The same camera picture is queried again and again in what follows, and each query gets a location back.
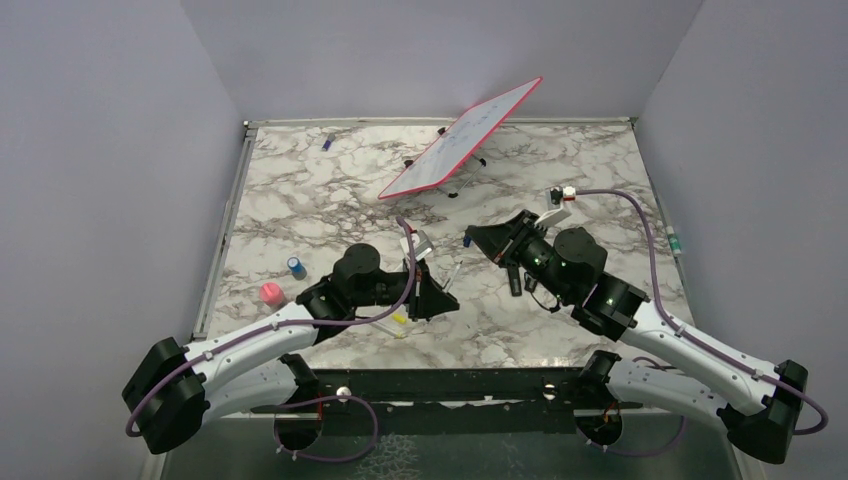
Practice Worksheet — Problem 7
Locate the white yellow-tip marker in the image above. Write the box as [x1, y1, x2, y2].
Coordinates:
[370, 322, 406, 339]

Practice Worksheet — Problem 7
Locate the pink framed whiteboard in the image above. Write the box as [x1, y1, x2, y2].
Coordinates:
[377, 77, 543, 200]

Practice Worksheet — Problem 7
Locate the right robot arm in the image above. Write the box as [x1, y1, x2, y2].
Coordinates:
[465, 210, 808, 464]

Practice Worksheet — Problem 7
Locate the green white marker on rail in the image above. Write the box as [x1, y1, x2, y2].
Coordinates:
[666, 226, 682, 257]

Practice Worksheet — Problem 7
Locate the white black-tip marker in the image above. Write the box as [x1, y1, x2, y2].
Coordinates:
[444, 260, 464, 293]

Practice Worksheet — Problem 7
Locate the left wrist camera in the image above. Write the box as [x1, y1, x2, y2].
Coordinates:
[399, 230, 434, 265]

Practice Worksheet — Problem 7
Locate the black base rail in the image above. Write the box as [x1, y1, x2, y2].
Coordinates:
[252, 367, 637, 436]

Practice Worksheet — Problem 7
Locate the orange black highlighter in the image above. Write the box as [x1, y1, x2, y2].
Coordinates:
[506, 265, 523, 297]

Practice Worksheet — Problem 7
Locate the blue cylinder container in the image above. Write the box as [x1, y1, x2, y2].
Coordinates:
[286, 256, 308, 280]

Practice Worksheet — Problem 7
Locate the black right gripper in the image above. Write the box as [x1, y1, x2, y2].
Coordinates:
[467, 208, 574, 303]

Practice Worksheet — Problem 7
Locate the whiteboard metal stand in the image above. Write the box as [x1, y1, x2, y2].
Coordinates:
[435, 154, 488, 199]

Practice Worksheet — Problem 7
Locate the small purple marker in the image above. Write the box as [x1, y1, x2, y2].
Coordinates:
[321, 133, 336, 151]

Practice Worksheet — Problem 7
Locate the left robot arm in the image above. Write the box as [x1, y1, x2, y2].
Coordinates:
[121, 243, 460, 454]

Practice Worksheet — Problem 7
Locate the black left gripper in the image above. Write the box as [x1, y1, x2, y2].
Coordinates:
[352, 256, 460, 322]

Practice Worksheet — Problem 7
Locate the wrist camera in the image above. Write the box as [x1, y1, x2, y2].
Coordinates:
[399, 230, 434, 265]
[535, 186, 577, 229]

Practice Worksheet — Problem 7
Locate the pink round object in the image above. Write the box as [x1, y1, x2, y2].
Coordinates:
[259, 282, 287, 308]

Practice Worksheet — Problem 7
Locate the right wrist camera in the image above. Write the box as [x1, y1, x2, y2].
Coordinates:
[535, 186, 577, 229]

